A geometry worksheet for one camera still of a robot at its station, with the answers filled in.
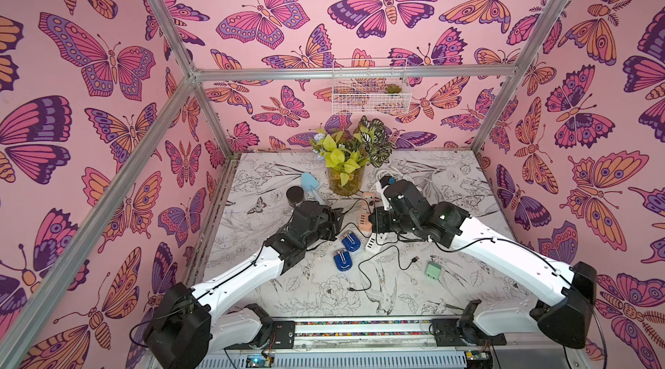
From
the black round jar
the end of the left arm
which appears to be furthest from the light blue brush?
the end of the left arm

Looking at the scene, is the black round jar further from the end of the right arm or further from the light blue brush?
the end of the right arm

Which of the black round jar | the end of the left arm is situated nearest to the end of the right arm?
the end of the left arm

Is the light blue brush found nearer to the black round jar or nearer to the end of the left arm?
the black round jar

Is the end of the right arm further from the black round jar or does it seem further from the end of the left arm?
the black round jar

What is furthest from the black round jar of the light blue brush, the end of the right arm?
the end of the right arm

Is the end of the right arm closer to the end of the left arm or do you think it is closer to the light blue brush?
the end of the left arm
